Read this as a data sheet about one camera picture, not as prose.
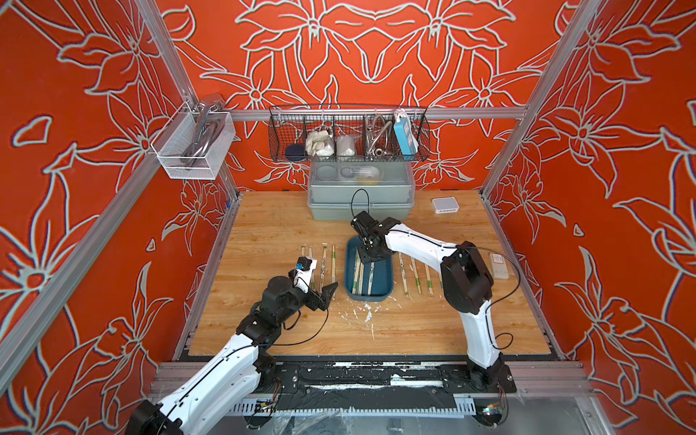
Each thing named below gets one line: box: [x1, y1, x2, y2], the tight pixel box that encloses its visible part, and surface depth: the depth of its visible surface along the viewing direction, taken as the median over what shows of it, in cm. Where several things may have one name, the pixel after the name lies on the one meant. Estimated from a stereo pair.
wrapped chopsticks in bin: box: [351, 247, 365, 296], surface depth 94 cm
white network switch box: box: [431, 196, 460, 214], surface depth 116 cm
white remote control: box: [489, 252, 511, 281], surface depth 97 cm
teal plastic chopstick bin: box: [344, 235, 395, 303], surface depth 93 cm
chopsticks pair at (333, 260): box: [331, 244, 337, 285], surface depth 99 cm
